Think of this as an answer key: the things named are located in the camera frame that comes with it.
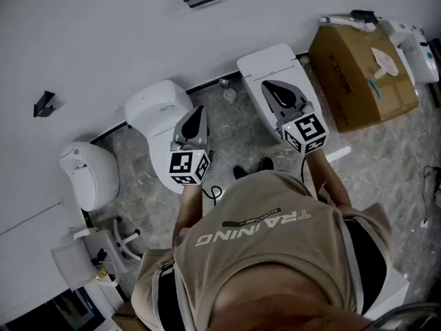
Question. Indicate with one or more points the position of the person's right black shoe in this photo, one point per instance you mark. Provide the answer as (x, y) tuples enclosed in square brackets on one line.
[(267, 164)]

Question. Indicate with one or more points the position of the person's left forearm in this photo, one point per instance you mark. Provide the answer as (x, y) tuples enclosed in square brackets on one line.
[(189, 212)]

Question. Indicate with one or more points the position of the white plastic bin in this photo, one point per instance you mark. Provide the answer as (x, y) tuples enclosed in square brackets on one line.
[(70, 264)]

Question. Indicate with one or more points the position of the white appliance with teal button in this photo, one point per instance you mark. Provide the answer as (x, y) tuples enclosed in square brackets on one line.
[(417, 57)]

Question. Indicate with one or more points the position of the person's left black shoe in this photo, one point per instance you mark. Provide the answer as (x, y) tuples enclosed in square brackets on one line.
[(239, 171)]

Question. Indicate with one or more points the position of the white floor strip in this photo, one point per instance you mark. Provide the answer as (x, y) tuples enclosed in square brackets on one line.
[(339, 153)]

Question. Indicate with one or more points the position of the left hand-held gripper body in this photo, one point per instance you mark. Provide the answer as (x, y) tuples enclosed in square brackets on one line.
[(181, 162)]

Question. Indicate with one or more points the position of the grey storage box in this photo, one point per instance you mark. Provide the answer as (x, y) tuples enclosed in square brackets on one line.
[(105, 247)]

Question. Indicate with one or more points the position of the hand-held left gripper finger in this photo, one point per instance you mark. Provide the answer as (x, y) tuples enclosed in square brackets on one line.
[(205, 126), (178, 129)]

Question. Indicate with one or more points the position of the white toilet with rounded tank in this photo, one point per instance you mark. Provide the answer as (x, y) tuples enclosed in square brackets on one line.
[(155, 109)]

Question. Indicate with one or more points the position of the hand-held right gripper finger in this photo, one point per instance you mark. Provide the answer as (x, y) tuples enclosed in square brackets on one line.
[(267, 97), (303, 102)]

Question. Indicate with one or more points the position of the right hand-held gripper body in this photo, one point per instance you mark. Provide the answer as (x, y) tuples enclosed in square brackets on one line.
[(310, 126)]

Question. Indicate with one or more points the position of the white toilet with flat lid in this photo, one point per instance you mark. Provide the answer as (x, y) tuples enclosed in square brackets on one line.
[(268, 60)]

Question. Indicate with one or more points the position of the person's beige shirt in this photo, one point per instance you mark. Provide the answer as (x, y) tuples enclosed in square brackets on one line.
[(262, 253)]

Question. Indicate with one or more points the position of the small black holder part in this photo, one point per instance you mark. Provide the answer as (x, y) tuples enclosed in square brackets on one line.
[(363, 15)]

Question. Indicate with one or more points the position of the white swivel chair base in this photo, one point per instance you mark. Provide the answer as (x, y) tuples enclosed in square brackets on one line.
[(122, 241)]

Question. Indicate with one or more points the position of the white platform block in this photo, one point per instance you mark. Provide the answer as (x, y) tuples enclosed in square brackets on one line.
[(392, 288)]

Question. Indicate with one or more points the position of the beige paper piece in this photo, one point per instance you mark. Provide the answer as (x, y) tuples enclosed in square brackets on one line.
[(384, 60)]

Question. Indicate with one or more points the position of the black framed panel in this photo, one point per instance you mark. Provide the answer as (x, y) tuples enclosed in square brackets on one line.
[(69, 309)]

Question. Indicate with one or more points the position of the brown cardboard box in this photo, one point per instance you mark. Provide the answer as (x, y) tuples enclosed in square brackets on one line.
[(348, 81)]

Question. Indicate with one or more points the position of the grey floor pipe stub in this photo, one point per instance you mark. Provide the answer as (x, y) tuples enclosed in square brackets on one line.
[(229, 96)]

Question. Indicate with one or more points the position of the teal plastic hook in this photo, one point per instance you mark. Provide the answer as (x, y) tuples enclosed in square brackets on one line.
[(375, 88)]

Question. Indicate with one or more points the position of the person's right forearm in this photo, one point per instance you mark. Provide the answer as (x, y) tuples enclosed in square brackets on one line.
[(327, 178)]

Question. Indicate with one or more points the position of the black wall bracket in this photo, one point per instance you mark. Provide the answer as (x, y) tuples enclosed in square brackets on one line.
[(43, 105)]

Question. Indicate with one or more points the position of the person's black shoe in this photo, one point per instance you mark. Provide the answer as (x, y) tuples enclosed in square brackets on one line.
[(267, 164), (239, 171)]

